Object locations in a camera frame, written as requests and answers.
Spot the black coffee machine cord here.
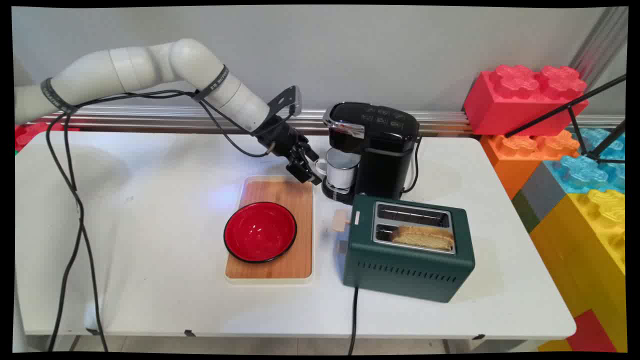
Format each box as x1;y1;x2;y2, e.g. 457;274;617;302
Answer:
402;137;424;195

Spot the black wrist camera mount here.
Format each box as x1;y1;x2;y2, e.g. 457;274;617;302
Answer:
267;85;303;121

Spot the orange toy block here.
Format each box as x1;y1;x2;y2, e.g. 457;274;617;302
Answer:
479;129;582;201

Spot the slice of toast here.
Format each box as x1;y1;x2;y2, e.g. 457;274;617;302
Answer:
390;225;456;252

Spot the grey toy block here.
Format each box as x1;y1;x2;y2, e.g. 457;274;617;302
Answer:
510;162;566;235

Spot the red bowl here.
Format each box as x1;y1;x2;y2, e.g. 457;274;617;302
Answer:
223;201;299;265

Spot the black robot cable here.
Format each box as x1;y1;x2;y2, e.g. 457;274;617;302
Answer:
64;90;273;352
46;112;83;352

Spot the white metal mug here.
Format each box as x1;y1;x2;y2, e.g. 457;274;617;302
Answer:
315;148;361;191

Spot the small red toy block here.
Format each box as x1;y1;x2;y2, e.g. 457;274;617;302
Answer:
565;308;619;354

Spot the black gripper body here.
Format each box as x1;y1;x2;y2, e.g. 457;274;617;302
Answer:
251;116;309;162

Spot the big red toy block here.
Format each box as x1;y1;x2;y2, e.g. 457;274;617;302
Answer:
462;64;590;137

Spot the light blue toy block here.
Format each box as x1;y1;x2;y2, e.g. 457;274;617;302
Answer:
543;153;626;195
567;127;626;162

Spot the aluminium profile post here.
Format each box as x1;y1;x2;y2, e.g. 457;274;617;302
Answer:
569;7;629;89

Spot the black tripod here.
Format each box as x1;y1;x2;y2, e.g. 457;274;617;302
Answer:
504;73;627;165

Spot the wooden cutting board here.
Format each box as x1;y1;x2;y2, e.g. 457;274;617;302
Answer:
223;175;315;285

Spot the yellow toy block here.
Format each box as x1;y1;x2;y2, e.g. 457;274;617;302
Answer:
528;188;627;354

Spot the green two-slot toaster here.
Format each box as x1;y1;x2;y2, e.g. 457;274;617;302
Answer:
342;194;476;304

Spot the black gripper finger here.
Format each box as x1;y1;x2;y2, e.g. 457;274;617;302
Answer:
297;141;321;164
286;157;324;187

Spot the black velcro strap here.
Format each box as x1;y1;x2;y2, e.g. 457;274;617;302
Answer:
192;65;230;104
40;77;77;114

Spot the aluminium profile rail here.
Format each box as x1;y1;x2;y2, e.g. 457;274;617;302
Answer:
24;104;626;136

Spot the black coffee machine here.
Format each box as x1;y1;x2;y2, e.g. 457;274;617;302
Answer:
322;101;421;205

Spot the black toaster power cord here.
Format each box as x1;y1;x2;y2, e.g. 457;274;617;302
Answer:
347;285;361;356

